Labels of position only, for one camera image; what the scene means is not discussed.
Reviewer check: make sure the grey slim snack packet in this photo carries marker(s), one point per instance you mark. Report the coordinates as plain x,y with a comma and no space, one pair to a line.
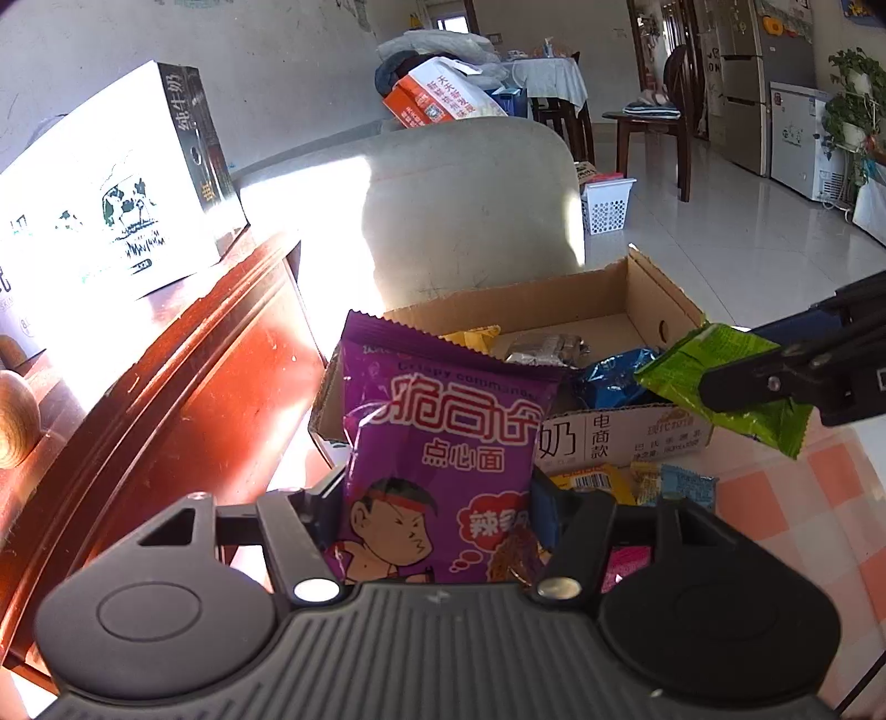
547,349

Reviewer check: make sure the green snack packet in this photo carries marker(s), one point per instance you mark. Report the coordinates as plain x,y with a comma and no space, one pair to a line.
682,363

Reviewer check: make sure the yellow printed bag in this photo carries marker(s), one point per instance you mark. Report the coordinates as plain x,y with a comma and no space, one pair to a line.
592,173

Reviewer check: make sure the striped chair cushion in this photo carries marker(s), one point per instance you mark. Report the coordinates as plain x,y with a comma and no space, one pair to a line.
650,111

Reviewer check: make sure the small yellow snack packet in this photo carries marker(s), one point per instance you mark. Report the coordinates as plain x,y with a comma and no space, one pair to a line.
647,481

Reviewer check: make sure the light blue snack packet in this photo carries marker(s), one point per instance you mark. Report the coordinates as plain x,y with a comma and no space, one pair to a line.
689,484

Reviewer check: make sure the white milk carton box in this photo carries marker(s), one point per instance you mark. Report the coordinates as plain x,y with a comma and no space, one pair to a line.
83,173

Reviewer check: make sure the wooden gourd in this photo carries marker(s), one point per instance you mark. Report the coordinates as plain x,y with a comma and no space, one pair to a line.
17,422

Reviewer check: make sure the green potted plant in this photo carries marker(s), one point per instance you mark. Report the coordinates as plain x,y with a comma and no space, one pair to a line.
848,118
858,66

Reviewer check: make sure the red-brown wooden cabinet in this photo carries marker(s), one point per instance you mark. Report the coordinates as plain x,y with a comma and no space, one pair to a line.
173,415

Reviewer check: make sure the pink snack packet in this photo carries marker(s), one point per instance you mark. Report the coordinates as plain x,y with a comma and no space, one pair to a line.
626,564

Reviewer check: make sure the blue bag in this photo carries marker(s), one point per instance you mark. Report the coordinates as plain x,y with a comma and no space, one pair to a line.
512,104

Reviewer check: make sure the white plastic basket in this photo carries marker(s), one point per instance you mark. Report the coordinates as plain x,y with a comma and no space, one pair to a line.
609,208

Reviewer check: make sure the beige chair back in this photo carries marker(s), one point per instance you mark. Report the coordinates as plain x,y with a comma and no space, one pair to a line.
450,208

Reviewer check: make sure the purple snack packet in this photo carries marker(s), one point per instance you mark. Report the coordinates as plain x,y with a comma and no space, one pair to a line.
450,429

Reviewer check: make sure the dark blue cloth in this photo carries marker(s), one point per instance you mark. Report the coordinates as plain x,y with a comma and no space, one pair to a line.
391,76

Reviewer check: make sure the pink checkered tablecloth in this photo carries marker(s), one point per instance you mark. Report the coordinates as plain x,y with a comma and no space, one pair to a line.
796,519

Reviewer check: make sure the white bedding pile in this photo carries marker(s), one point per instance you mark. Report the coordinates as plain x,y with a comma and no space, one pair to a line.
443,45

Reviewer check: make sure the white chest freezer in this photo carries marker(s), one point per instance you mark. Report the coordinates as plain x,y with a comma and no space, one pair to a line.
803,138

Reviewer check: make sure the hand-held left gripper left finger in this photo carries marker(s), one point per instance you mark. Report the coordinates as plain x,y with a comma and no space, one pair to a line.
284,533

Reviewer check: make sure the white and orange bag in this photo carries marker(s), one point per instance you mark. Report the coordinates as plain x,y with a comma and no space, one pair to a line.
429,97

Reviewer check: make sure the wooden chair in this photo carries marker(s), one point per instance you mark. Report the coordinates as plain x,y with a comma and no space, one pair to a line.
585,135
675,73

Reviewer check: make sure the printed cardboard box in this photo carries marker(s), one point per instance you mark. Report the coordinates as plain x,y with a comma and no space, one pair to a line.
623,298

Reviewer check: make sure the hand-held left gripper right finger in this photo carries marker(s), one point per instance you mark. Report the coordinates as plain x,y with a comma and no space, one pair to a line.
543,509

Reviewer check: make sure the silver refrigerator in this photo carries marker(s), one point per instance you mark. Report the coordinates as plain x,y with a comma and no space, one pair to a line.
754,83

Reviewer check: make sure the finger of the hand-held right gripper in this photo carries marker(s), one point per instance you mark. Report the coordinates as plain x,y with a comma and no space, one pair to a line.
747,384
803,325

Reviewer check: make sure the table with white cloth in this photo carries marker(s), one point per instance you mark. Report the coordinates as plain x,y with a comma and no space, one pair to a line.
554,79

